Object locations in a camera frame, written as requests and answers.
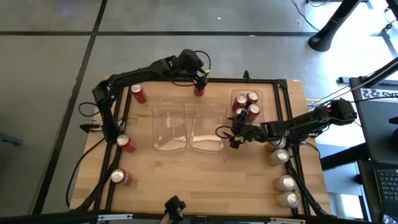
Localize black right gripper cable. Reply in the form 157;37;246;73
215;125;239;140

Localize silver frame bracket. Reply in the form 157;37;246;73
269;217;307;224
98;213;134;221

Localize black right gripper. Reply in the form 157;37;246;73
229;113;271;149

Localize black floor stand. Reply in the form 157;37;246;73
307;0;363;53

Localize black side bracket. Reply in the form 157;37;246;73
80;123;106;133

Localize white orange soda can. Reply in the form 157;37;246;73
267;148;290;167
267;136;287;152
275;191;301;209
273;174;297;192

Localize white printed label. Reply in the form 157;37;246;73
359;88;398;101

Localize black loose cable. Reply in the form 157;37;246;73
65;136;108;208

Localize black diagonal bar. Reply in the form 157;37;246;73
357;57;398;90

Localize grey furniture foot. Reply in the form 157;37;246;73
0;132;24;147

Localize black laptop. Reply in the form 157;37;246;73
374;167;398;224

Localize black handheld device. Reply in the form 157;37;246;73
164;195;187;222

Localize black side desk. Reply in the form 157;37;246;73
349;75;398;224

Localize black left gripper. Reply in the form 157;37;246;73
177;49;208;90

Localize black cable bundle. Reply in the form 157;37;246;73
76;146;124;212
285;161;332;217

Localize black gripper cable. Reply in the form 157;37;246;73
215;125;239;140
194;49;212;74

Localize clear plastic bin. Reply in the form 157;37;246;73
151;103;188;153
230;89;266;139
188;102;229;154

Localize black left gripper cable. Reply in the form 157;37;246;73
194;49;212;74

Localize black aluminium table frame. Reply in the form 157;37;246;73
0;75;374;224

